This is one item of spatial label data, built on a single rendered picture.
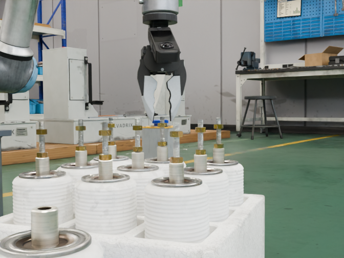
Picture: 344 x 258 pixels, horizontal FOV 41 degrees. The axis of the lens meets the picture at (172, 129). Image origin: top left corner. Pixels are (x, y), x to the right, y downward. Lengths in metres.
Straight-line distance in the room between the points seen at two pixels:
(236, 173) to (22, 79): 0.75
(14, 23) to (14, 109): 1.90
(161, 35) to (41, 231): 0.59
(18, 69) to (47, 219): 1.01
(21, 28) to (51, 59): 2.30
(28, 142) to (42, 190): 2.47
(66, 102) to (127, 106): 4.03
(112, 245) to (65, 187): 0.16
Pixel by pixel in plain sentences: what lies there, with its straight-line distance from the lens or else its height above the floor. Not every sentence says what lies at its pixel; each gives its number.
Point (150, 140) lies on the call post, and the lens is 1.09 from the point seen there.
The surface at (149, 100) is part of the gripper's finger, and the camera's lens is 0.92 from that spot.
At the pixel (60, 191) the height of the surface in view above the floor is 0.23.
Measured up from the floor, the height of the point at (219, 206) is 0.20.
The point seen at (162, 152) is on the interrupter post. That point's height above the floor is 0.27.
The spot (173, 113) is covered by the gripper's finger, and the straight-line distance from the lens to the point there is 0.93.
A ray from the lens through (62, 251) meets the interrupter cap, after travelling 0.37.
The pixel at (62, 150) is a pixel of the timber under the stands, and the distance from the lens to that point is 3.29.
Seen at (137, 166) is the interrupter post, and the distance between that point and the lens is 0.82.
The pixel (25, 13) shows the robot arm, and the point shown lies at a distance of 1.35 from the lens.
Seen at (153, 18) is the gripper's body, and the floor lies 0.54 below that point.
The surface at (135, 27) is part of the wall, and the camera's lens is 7.46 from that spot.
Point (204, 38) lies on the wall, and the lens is 6.63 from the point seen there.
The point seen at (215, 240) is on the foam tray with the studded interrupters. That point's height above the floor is 0.18.
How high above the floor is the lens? 0.37
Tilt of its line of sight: 3 degrees down
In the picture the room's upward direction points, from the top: straight up
